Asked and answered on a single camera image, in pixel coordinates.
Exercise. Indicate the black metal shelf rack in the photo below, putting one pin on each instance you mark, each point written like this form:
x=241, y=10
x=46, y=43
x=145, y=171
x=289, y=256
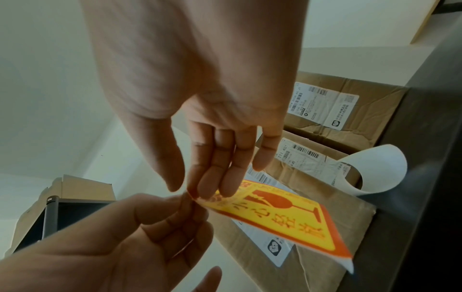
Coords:
x=50, y=216

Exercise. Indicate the person's left hand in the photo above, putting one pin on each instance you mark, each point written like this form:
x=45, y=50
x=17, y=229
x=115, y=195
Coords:
x=90, y=256

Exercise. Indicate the person's right hand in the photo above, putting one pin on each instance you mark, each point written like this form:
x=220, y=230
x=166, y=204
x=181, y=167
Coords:
x=180, y=57

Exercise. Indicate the large plain cardboard box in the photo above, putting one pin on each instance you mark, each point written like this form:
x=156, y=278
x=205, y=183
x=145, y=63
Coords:
x=25, y=222
x=86, y=188

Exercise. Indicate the cardboard parcel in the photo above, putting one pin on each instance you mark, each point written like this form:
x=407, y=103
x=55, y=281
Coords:
x=314, y=162
x=371, y=114
x=357, y=214

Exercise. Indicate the wood-top desk black legs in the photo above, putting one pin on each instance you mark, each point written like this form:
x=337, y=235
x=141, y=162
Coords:
x=426, y=22

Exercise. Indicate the single red yellow sticker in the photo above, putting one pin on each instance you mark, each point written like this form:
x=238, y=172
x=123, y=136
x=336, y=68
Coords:
x=274, y=216

